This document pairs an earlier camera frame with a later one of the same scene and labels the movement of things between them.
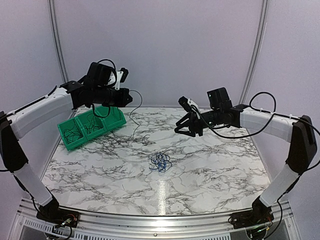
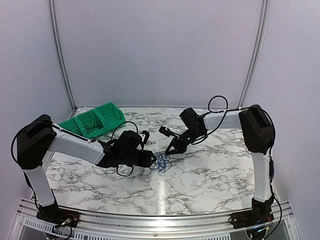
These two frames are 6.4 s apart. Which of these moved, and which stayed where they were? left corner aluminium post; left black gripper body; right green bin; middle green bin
Moved: left black gripper body
Stayed: middle green bin; left corner aluminium post; right green bin
